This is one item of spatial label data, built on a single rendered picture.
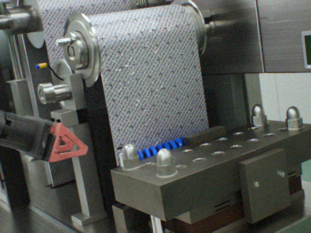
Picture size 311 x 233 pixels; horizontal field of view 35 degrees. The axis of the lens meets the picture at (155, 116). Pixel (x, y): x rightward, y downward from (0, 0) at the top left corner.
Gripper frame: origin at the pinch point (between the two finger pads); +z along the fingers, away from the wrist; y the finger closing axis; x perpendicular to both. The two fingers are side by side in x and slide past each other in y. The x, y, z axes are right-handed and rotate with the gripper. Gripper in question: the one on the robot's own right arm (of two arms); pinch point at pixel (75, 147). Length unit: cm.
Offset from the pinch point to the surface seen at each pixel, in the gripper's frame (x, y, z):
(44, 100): 7.0, -8.7, -5.0
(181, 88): 17.5, -0.3, 19.7
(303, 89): 85, -177, 263
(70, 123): 4.0, -7.3, 0.9
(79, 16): 23.9, -4.4, -4.8
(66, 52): 17.3, -8.6, -3.5
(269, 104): 73, -214, 269
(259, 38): 31.6, 8.1, 29.2
